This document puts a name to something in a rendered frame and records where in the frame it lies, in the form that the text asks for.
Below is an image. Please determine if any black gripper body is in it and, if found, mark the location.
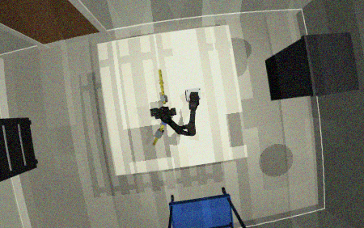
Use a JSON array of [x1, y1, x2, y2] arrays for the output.
[[154, 108, 176, 119]]

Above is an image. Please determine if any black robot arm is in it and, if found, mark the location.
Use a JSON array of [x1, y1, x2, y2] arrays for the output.
[[150, 92, 199, 136]]

